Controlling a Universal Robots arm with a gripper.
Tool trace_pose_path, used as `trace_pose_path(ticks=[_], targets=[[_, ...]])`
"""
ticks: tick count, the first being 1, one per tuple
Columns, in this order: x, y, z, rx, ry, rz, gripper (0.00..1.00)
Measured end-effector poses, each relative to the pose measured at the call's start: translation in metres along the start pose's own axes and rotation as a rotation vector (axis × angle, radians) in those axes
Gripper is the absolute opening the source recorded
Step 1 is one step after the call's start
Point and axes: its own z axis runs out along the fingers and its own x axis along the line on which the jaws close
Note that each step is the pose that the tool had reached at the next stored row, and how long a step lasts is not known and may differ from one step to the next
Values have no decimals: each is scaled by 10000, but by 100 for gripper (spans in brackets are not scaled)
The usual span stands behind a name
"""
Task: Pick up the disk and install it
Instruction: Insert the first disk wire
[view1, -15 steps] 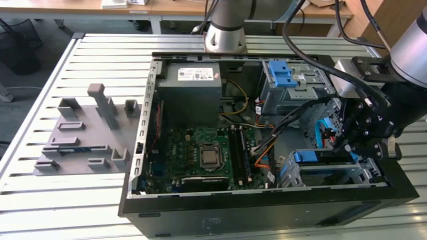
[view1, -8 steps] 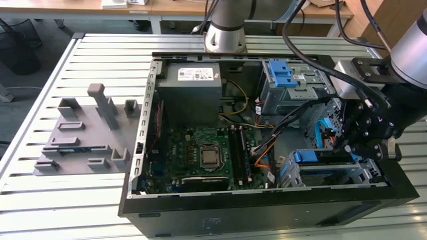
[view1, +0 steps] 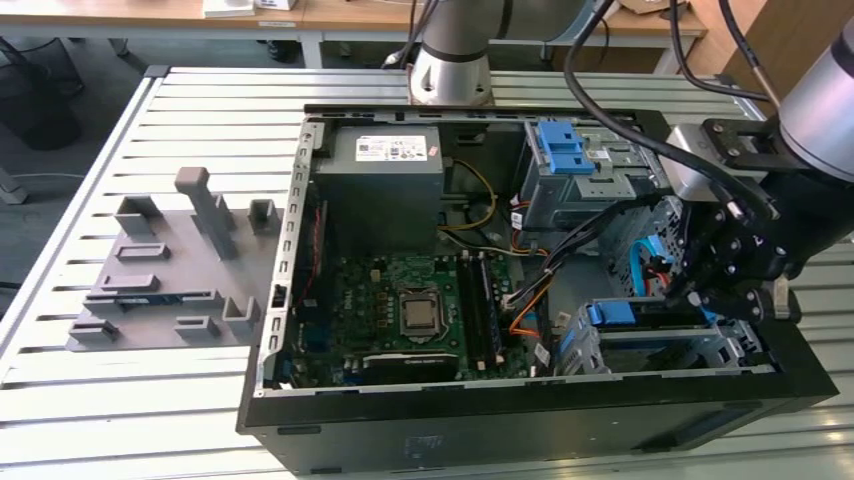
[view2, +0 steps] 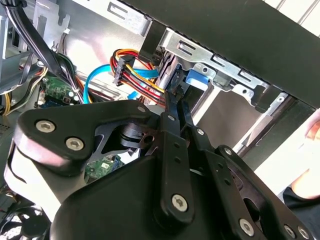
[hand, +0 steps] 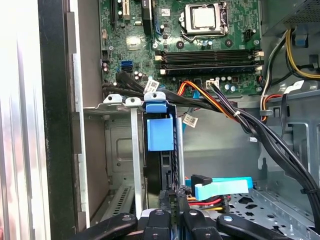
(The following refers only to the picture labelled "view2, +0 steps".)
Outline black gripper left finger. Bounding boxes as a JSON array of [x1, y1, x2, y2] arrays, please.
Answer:
[[12, 89, 196, 225]]

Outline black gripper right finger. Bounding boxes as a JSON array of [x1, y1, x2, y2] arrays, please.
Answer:
[[175, 86, 315, 240]]

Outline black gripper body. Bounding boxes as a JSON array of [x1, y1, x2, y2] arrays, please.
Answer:
[[49, 124, 241, 240]]

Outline hard disk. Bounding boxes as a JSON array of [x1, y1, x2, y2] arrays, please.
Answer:
[[154, 49, 210, 101]]

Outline person's hand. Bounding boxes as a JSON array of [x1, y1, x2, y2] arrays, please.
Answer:
[[291, 114, 320, 201]]

